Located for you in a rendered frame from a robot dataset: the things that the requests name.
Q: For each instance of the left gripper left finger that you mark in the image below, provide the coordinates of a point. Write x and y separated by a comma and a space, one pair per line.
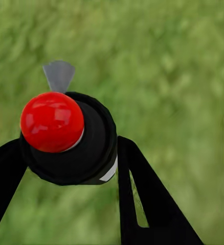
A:
12, 169

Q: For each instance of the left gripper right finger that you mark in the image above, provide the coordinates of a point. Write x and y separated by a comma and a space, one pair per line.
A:
167, 223

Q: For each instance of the pesticide atomizer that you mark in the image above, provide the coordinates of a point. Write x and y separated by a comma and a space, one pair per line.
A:
68, 138

